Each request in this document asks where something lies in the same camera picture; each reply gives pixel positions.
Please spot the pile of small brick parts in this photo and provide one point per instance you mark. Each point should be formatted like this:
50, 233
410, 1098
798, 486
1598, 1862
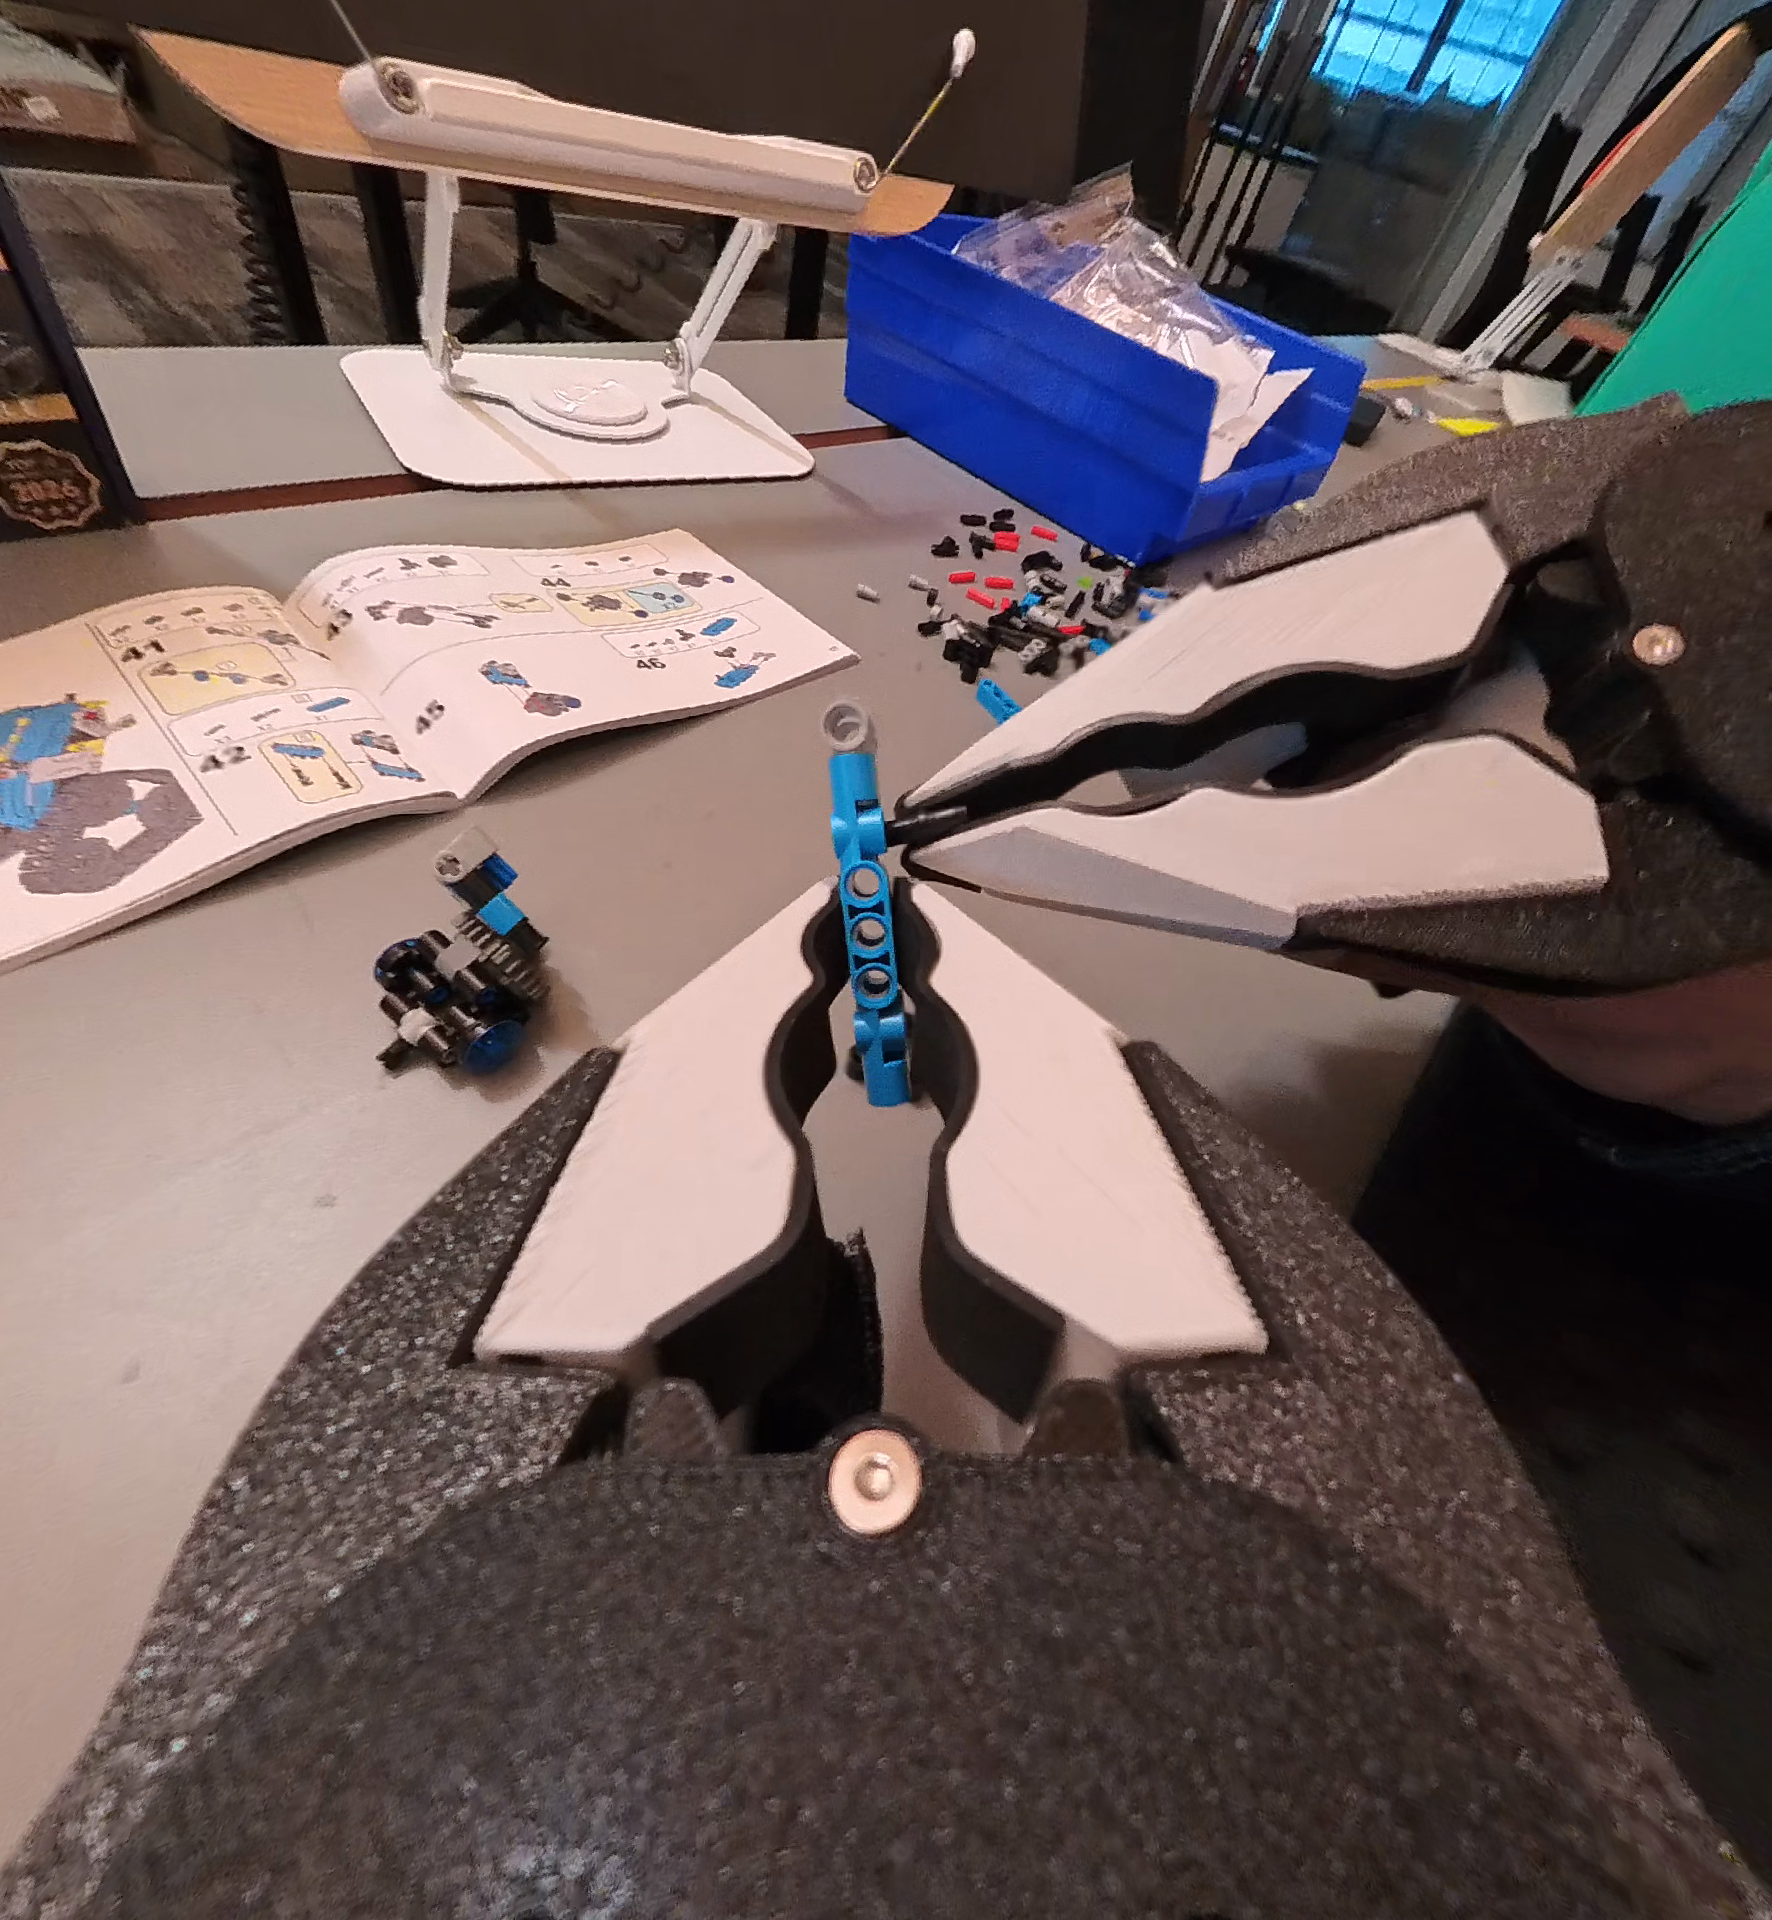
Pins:
1021, 601

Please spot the white folding stand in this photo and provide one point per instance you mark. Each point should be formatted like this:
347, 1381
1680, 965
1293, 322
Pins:
570, 423

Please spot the blue beam brick assembly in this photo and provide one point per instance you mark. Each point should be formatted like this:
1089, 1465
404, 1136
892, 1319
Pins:
872, 961

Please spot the small black blue gear assembly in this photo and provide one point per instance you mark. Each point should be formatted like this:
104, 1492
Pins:
466, 961

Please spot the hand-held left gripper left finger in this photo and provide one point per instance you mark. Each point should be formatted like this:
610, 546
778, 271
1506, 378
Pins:
662, 1184

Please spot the blue plastic bin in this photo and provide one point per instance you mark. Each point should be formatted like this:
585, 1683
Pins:
1021, 375

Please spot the person's right hand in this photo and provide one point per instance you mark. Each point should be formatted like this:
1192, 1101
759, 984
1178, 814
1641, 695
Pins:
1653, 1044

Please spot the robot kit box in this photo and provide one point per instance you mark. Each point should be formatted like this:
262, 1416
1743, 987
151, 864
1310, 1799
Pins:
0, 375

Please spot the instruction booklet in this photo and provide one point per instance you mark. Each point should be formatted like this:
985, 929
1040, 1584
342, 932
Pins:
299, 721

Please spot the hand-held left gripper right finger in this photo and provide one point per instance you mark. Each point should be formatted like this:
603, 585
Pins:
1097, 1184

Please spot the green felt bag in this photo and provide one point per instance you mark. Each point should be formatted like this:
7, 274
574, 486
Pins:
1740, 302

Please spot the empty clear plastic bags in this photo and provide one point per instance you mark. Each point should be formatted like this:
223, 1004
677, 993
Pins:
1158, 316

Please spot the black partition panel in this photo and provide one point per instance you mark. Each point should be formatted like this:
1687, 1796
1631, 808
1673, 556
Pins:
677, 40

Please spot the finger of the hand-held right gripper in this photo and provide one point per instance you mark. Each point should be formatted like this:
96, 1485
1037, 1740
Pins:
1351, 843
1274, 614

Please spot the grey desk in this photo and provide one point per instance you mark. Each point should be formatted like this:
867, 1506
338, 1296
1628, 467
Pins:
224, 1203

